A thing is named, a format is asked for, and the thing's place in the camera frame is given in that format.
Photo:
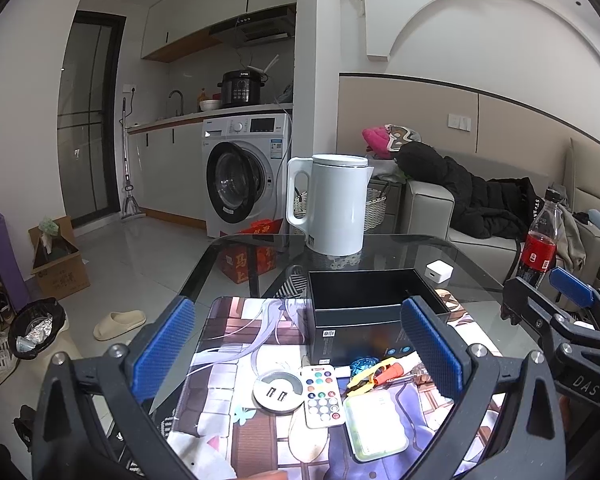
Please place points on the kitchen faucet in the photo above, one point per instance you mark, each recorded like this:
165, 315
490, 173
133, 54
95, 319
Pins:
176, 97

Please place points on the green plastic bag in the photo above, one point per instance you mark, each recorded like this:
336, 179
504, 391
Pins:
49, 227

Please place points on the white light switch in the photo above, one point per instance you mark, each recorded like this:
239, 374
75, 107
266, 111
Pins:
459, 122

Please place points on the black framed glass door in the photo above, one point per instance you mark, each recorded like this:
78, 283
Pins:
87, 125

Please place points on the printed desk mat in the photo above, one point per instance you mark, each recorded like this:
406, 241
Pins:
250, 320

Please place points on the brown patterned cushion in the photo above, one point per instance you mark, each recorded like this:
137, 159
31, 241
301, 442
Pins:
402, 137

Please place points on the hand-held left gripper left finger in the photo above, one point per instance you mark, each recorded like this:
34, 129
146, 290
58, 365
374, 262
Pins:
162, 345

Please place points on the white remote control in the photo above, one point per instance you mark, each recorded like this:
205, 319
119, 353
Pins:
325, 400

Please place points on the mop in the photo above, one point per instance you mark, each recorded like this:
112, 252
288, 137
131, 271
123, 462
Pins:
130, 205

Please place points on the white bowl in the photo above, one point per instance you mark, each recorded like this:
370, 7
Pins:
210, 105

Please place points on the black jacket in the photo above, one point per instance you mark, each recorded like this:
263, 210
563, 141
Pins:
470, 195

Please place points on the orange capped tube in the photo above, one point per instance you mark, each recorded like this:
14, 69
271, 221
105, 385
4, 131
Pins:
391, 372

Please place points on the brown cardboard box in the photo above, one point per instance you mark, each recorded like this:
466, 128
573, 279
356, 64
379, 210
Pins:
65, 275

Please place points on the yellow pliers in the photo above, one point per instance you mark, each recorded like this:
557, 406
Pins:
360, 382

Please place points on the black rice cooker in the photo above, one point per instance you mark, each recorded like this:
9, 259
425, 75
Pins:
240, 90

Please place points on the grey garment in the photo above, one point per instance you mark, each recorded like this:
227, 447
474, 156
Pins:
575, 240

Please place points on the white washing machine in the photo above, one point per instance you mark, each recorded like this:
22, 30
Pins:
245, 175

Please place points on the beige slipper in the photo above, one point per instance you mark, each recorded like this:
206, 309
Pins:
120, 322

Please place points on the pink plush toy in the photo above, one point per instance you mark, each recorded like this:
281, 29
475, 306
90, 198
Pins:
375, 140

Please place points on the white electric kettle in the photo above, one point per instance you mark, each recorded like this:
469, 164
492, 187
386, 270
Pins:
335, 205

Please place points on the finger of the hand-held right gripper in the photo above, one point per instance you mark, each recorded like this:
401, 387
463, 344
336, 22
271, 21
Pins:
572, 285
540, 310

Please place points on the black cardboard box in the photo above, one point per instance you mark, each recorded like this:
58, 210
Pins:
350, 330

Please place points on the grey sofa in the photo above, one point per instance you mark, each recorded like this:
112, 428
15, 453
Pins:
425, 210

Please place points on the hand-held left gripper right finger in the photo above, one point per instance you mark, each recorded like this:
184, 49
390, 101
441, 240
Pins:
430, 350

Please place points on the red gift box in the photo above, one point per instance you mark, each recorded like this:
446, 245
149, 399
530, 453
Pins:
245, 260

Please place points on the white wall cabinets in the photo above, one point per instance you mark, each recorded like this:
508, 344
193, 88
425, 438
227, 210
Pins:
195, 5

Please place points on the green and white case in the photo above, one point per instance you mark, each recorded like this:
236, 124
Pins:
375, 425

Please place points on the black shoe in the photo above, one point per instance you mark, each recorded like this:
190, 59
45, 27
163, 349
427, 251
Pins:
25, 422

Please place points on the white charger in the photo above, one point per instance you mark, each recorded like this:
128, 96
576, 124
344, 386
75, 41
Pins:
439, 272

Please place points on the black trash bin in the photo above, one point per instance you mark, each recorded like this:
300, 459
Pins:
35, 330

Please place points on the white router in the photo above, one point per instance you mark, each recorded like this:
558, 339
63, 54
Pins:
260, 67

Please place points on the round white hub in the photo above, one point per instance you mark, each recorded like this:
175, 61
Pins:
270, 402

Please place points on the grey folded clothes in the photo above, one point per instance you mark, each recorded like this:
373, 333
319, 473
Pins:
385, 170

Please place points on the screwdriver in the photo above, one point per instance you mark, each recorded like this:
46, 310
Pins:
417, 375

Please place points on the white kitchen counter cabinet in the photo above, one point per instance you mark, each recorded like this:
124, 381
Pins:
170, 170

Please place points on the purple rolled mat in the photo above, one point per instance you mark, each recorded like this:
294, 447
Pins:
7, 260

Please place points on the wicker basket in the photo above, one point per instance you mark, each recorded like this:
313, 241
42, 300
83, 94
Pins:
375, 210

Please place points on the cola bottle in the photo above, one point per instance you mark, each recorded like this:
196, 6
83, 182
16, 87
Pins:
540, 250

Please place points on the blue glass bottle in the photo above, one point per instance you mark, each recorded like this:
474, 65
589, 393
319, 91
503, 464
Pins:
364, 365

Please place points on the range hood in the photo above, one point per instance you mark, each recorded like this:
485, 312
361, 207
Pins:
260, 25

